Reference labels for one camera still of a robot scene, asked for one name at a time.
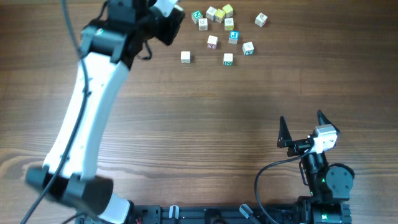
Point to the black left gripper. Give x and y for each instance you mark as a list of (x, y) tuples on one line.
[(175, 22)]

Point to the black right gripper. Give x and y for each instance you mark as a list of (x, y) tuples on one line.
[(285, 141)]

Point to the green V letter block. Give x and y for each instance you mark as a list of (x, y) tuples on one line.
[(248, 48)]

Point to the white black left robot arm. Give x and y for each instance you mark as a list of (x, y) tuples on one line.
[(106, 50)]

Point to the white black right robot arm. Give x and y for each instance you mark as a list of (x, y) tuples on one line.
[(329, 184)]

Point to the green Z white block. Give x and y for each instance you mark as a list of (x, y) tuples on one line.
[(185, 57)]

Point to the green N letter block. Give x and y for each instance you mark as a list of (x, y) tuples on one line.
[(196, 15)]

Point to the white M picture block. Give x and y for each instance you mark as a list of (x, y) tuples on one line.
[(203, 24)]

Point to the white blue picture block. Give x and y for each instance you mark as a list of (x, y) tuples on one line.
[(210, 13)]

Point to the yellow block left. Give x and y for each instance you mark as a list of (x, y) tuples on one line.
[(219, 15)]

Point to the yellow white picture block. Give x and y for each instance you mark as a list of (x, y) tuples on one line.
[(229, 23)]

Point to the yellow block top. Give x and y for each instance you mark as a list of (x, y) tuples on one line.
[(228, 9)]

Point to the blue P letter block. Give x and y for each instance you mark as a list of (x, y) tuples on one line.
[(233, 37)]

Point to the green N block lower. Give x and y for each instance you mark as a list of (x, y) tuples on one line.
[(228, 59)]

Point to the red K picture block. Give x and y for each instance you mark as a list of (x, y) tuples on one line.
[(260, 19)]

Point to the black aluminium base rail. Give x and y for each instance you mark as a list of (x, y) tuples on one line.
[(282, 213)]

